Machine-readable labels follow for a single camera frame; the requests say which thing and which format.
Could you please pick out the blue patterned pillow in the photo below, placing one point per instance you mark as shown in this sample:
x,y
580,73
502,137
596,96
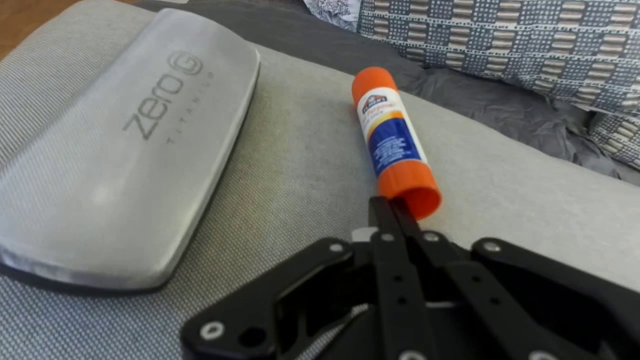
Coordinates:
x,y
525,40
620,137

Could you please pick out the silver metal eyeglass case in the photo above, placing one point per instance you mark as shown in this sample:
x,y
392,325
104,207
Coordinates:
x,y
125,165

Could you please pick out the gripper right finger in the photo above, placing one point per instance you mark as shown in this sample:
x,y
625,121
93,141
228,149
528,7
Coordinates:
x,y
505,310

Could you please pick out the dark gray blanket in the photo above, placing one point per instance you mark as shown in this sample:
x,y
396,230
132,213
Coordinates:
x,y
470,95

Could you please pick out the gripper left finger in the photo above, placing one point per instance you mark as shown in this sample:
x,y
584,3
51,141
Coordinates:
x,y
395,280

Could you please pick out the orange and white glue stick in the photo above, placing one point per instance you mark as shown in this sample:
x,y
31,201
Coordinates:
x,y
392,140

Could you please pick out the light gray pillow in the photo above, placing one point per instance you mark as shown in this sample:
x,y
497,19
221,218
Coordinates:
x,y
310,160

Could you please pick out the floral patterned fabric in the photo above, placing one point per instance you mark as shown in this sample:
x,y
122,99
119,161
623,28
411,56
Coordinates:
x,y
332,11

